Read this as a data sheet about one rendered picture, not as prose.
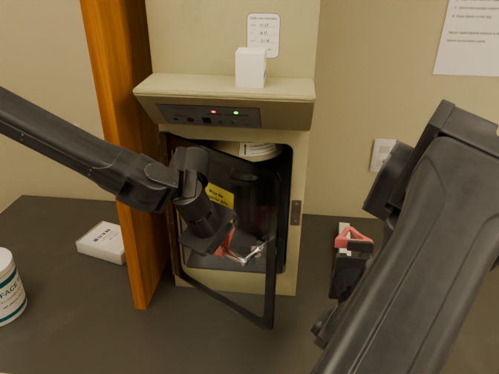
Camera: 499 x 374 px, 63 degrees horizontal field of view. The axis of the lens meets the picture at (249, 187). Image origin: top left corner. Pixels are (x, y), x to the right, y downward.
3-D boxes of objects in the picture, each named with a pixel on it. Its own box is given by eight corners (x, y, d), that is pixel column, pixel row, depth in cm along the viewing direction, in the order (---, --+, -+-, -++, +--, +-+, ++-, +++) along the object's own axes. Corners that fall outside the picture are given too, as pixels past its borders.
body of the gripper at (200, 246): (180, 245, 76) (164, 223, 71) (212, 205, 81) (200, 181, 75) (206, 259, 73) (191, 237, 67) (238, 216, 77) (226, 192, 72)
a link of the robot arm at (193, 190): (165, 203, 66) (198, 197, 65) (169, 171, 70) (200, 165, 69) (181, 227, 71) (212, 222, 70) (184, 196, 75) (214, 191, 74)
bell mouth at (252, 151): (217, 130, 107) (216, 110, 104) (285, 133, 105) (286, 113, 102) (203, 159, 91) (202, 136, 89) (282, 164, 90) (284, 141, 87)
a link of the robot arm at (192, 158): (127, 207, 68) (142, 176, 62) (138, 157, 75) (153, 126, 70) (194, 225, 72) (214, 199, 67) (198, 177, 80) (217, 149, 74)
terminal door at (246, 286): (177, 274, 107) (162, 130, 87) (273, 332, 91) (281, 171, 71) (175, 275, 106) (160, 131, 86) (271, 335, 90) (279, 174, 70)
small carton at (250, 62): (238, 79, 77) (238, 47, 74) (265, 81, 77) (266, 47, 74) (235, 87, 73) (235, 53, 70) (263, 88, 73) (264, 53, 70)
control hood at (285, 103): (156, 119, 87) (151, 72, 82) (310, 127, 84) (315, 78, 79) (137, 141, 77) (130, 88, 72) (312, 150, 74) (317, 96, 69)
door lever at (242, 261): (226, 240, 87) (226, 230, 86) (261, 258, 82) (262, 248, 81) (209, 253, 83) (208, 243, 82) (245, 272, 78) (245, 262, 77)
